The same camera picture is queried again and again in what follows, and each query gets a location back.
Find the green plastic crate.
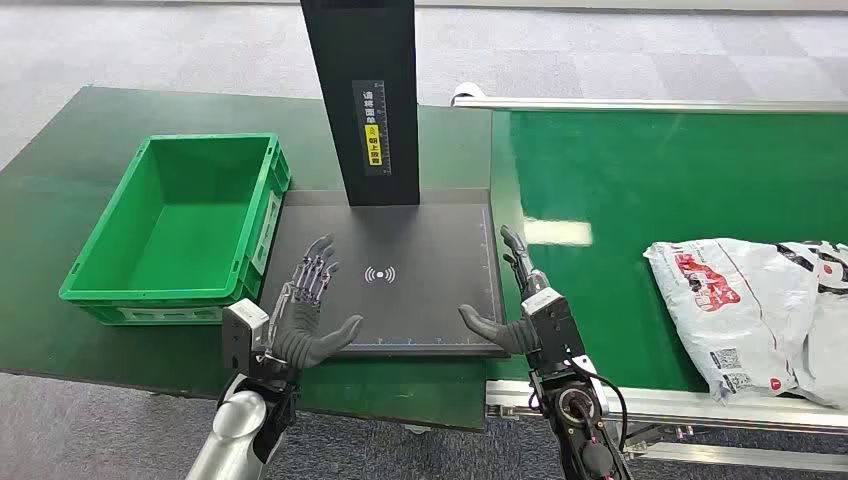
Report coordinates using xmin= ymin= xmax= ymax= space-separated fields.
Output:
xmin=58 ymin=132 xmax=293 ymax=327

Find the aluminium conveyor frame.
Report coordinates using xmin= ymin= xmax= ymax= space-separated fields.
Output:
xmin=452 ymin=82 xmax=848 ymax=475

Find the black scanner column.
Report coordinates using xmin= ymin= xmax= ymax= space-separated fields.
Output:
xmin=299 ymin=0 xmax=423 ymax=208

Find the grey red-printed mailer package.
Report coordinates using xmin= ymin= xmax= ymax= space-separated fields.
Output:
xmin=643 ymin=237 xmax=848 ymax=409

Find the green conveyor belt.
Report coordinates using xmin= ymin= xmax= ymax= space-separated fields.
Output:
xmin=488 ymin=109 xmax=848 ymax=400

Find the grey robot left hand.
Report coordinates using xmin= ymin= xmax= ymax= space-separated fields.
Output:
xmin=271 ymin=235 xmax=364 ymax=371

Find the white crate side label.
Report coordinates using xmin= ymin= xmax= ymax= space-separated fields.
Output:
xmin=250 ymin=190 xmax=284 ymax=277

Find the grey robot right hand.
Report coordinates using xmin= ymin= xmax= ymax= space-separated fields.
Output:
xmin=458 ymin=225 xmax=551 ymax=356

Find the white conveyor end cap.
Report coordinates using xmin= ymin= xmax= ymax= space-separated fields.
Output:
xmin=452 ymin=82 xmax=488 ymax=107

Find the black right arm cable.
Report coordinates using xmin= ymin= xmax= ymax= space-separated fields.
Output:
xmin=581 ymin=369 xmax=629 ymax=455

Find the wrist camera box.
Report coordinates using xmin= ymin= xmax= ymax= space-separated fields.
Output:
xmin=520 ymin=287 xmax=588 ymax=374
xmin=221 ymin=298 xmax=271 ymax=374

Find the black yellow column label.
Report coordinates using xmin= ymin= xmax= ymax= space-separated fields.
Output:
xmin=351 ymin=79 xmax=393 ymax=178

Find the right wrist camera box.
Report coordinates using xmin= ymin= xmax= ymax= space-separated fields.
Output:
xmin=520 ymin=287 xmax=588 ymax=374

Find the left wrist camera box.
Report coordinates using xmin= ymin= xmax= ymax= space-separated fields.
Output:
xmin=221 ymin=298 xmax=271 ymax=374

